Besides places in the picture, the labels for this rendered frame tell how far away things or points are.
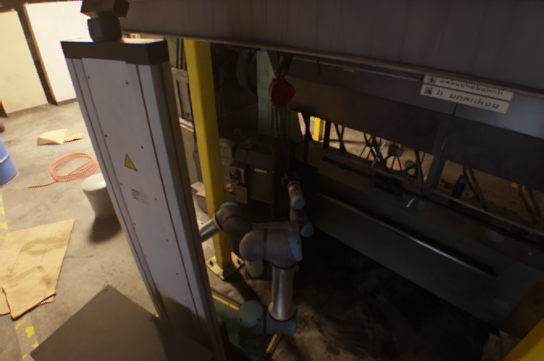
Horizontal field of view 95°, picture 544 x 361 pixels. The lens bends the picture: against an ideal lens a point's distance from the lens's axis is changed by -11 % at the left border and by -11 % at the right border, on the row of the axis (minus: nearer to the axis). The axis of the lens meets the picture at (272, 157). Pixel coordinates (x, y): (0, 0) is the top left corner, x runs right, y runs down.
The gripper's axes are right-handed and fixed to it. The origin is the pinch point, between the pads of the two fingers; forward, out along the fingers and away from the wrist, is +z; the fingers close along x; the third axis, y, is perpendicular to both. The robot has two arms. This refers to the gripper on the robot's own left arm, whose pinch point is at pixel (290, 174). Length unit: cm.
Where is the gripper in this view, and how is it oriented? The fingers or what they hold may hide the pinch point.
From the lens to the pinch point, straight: 183.4
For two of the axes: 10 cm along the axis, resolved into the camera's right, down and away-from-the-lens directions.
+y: 0.0, -8.7, -5.0
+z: -1.0, -4.9, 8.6
